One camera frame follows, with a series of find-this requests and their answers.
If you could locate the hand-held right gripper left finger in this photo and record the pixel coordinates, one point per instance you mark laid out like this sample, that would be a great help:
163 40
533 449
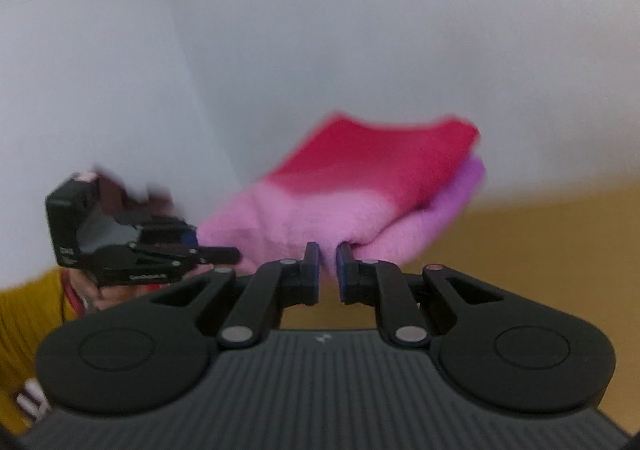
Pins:
315 275

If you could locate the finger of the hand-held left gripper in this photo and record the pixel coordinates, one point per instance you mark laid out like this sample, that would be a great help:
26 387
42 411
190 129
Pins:
170 232
215 255

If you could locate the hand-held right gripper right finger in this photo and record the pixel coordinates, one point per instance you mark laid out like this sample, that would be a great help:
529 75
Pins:
341 275

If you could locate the red pink purple gradient shirt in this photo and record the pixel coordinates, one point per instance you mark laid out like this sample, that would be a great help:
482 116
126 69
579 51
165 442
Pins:
325 210

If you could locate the person's left hand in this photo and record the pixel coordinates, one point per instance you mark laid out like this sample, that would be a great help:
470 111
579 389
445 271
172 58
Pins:
107 297

